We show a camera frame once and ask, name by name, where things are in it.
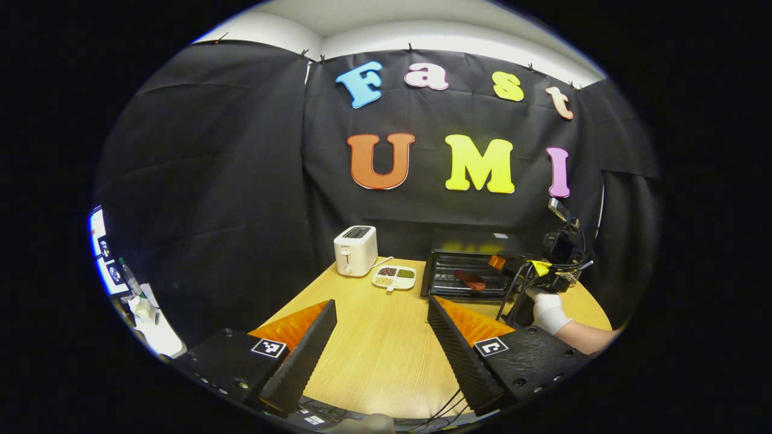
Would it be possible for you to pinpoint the black cable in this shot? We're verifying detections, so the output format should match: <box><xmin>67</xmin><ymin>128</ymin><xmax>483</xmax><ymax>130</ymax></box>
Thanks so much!
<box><xmin>416</xmin><ymin>389</ymin><xmax>474</xmax><ymax>432</ymax></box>

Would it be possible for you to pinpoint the white divided dish with beans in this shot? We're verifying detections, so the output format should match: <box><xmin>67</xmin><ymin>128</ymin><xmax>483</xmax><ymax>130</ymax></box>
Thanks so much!
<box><xmin>372</xmin><ymin>265</ymin><xmax>417</xmax><ymax>292</ymax></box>

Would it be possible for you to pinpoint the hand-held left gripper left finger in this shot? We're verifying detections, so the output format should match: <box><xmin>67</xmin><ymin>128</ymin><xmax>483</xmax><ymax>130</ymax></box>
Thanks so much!
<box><xmin>172</xmin><ymin>300</ymin><xmax>338</xmax><ymax>418</ymax></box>

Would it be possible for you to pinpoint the computer monitor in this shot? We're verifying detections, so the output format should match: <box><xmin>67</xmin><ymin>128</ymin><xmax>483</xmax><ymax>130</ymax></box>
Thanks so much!
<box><xmin>89</xmin><ymin>205</ymin><xmax>130</xmax><ymax>297</ymax></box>

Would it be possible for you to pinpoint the reddish brown meat piece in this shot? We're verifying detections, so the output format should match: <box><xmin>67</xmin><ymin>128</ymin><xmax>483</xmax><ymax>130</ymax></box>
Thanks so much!
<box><xmin>454</xmin><ymin>270</ymin><xmax>487</xmax><ymax>292</ymax></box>

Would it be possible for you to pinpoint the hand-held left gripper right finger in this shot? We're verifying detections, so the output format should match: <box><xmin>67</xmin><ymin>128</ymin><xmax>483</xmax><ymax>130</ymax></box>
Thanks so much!
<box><xmin>427</xmin><ymin>296</ymin><xmax>595</xmax><ymax>418</ymax></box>

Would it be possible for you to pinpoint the plastic bottle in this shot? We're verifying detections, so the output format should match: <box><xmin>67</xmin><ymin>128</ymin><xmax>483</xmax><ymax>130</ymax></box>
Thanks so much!
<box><xmin>118</xmin><ymin>257</ymin><xmax>144</xmax><ymax>297</ymax></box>

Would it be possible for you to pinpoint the white toaster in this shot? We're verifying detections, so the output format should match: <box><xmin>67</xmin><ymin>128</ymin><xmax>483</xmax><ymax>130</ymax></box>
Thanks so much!
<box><xmin>334</xmin><ymin>225</ymin><xmax>379</xmax><ymax>277</ymax></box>

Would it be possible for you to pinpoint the black backdrop cloth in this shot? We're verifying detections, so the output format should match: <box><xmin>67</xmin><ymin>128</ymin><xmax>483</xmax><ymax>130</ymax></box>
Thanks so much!
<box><xmin>93</xmin><ymin>39</ymin><xmax>664</xmax><ymax>356</ymax></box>

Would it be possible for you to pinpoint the black electric oven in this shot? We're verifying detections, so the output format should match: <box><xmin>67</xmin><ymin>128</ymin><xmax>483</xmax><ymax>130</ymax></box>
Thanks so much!
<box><xmin>420</xmin><ymin>232</ymin><xmax>525</xmax><ymax>302</ymax></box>

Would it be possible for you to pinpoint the white side desk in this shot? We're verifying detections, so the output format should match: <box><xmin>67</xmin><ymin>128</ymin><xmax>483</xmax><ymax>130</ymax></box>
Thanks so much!
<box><xmin>127</xmin><ymin>283</ymin><xmax>186</xmax><ymax>358</ymax></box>

